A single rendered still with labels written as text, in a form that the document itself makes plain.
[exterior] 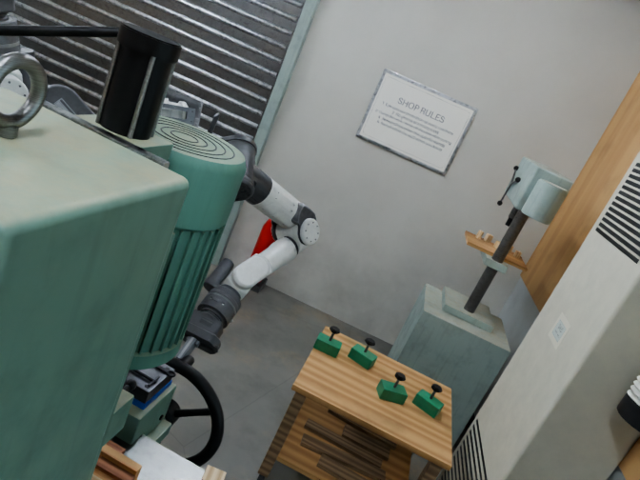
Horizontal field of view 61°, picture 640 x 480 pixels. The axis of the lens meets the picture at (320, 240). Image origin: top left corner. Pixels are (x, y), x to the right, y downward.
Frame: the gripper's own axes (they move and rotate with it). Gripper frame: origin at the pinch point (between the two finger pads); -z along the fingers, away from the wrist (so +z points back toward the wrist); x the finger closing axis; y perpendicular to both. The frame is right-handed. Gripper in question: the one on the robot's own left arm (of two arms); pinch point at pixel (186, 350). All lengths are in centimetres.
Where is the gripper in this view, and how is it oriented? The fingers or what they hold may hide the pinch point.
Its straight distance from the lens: 133.2
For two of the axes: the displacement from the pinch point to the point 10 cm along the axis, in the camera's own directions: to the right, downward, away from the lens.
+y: 1.4, -6.7, -7.3
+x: -9.0, -4.0, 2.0
